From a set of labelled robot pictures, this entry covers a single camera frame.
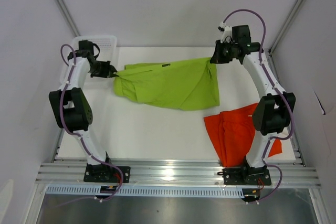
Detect left aluminium frame post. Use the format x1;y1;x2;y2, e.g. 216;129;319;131
54;0;80;37

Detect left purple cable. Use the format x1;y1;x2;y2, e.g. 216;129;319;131
60;44;125;204

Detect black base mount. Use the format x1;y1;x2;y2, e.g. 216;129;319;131
83;164;121;183
217;166;271;186

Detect white plastic basket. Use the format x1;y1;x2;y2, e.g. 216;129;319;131
60;35;118;89

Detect aluminium frame post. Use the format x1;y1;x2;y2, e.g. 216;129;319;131
268;0;306;55
54;0;80;37

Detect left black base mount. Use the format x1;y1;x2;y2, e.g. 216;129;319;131
83;164;121;183

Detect lime green shorts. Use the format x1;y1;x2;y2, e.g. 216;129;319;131
114;58;220;111

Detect orange shorts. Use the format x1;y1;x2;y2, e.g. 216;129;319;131
203;103;283;168

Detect right aluminium frame post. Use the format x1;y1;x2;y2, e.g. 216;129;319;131
268;0;306;55

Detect aluminium mounting rail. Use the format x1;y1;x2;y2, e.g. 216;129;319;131
35;159;321;188

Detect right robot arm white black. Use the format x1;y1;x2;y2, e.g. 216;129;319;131
210;23;296;184

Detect purple cable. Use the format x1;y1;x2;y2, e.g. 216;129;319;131
60;44;125;204
223;9;295;204

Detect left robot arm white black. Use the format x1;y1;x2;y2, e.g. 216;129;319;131
48;40;117;182

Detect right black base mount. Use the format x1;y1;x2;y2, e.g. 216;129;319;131
217;166;271;186

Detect slotted white cable duct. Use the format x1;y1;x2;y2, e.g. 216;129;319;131
46;184;244;198

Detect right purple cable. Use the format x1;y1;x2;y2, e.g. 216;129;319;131
223;9;295;204

